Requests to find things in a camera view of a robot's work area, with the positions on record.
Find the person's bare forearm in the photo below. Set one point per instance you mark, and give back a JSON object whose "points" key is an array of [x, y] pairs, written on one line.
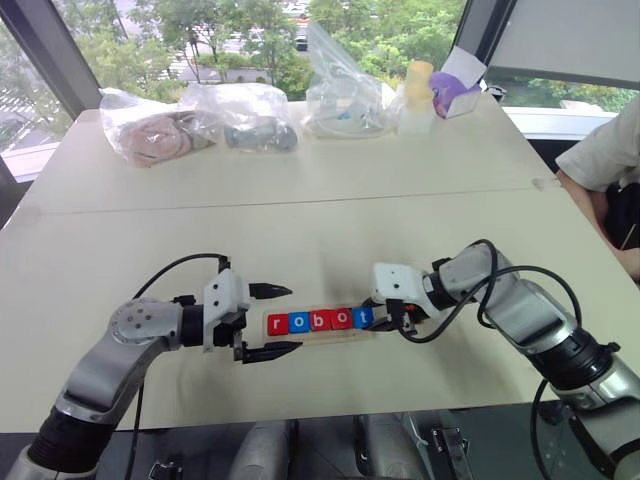
{"points": [[592, 210]]}

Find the red letter tile b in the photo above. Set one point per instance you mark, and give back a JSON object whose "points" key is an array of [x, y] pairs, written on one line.
{"points": [[319, 321]]}

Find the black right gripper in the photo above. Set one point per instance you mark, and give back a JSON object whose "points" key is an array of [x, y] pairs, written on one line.
{"points": [[402, 317]]}

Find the wooden letter tray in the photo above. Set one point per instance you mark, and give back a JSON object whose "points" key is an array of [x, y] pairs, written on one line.
{"points": [[320, 338]]}

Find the dark window pillar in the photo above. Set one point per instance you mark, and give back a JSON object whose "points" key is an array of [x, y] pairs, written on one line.
{"points": [[55, 55]]}

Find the red letter tile o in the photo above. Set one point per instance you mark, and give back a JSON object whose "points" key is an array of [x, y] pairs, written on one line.
{"points": [[342, 319]]}

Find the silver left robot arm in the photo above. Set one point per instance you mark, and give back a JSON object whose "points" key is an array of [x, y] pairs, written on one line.
{"points": [[140, 325]]}

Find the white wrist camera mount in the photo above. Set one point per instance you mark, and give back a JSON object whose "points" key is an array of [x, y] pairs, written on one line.
{"points": [[400, 280], [225, 295]]}

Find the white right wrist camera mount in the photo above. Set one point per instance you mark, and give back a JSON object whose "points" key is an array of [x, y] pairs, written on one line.
{"points": [[400, 280]]}

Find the plastic bag with pink cloth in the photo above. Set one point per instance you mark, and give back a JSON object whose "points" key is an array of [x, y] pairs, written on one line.
{"points": [[150, 137]]}

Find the grey rounded robot leg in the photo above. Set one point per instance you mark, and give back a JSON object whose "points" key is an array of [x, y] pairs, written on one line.
{"points": [[265, 452], [387, 450]]}

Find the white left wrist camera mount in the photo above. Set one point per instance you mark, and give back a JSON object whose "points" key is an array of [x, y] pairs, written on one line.
{"points": [[225, 295]]}

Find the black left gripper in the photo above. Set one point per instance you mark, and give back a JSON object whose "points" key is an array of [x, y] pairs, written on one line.
{"points": [[232, 332]]}

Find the red letter tile r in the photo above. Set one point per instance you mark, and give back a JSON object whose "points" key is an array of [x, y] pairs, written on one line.
{"points": [[277, 324]]}

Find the plastic bag with grey items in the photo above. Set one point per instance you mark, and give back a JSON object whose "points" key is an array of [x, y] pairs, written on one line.
{"points": [[257, 132]]}

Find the purple and white carton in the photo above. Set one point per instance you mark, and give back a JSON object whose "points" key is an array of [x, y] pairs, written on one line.
{"points": [[455, 95]]}

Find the blue letter tile t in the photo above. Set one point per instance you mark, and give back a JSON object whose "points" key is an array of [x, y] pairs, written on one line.
{"points": [[363, 317]]}

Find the blue letter tile o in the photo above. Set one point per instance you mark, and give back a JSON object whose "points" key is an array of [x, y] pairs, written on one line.
{"points": [[298, 322]]}

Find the white shirt sleeve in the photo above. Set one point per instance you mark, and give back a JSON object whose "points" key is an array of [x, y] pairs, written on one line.
{"points": [[607, 150]]}

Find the dark window frame post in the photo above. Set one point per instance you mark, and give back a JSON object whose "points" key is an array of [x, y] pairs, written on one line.
{"points": [[482, 27]]}

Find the grey roller blind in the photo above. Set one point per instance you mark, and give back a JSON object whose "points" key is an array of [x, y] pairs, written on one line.
{"points": [[565, 37]]}

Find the yellow and white bottle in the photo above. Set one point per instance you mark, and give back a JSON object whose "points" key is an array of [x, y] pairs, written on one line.
{"points": [[417, 97]]}

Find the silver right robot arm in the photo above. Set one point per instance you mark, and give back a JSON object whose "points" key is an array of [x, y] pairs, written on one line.
{"points": [[530, 310]]}

